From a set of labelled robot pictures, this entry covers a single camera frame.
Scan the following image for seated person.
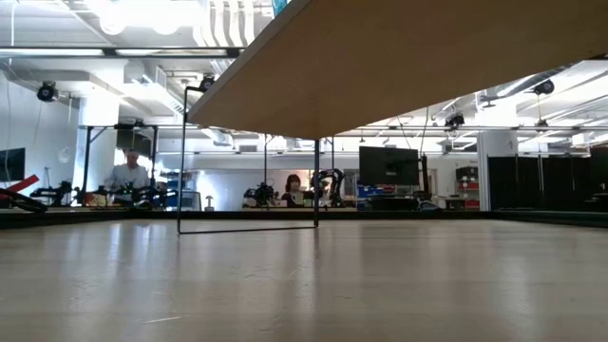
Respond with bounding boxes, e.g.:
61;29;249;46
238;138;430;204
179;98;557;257
280;173;306;209

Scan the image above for black table frame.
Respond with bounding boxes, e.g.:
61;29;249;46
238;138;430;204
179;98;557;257
0;207;608;230

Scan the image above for black partition wall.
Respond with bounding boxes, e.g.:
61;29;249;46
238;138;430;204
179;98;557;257
487;146;608;213

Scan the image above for black wall screen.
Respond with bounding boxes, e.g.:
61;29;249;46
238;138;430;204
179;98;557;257
0;146;28;183

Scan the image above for wooden shelf with wire legs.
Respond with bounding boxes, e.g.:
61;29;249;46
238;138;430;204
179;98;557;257
176;0;608;236

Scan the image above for black computer monitor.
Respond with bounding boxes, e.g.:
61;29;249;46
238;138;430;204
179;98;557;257
358;145;422;187

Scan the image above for person at workbench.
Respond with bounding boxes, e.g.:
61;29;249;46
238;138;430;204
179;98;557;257
103;148;153;206

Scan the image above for white pillar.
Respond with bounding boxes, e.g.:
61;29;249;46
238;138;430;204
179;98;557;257
476;129;520;213

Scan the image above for shelf with red boxes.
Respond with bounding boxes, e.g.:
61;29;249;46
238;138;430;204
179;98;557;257
455;165;481;211

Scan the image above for blue storage bins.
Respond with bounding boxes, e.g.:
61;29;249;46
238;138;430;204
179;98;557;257
356;184;406;199

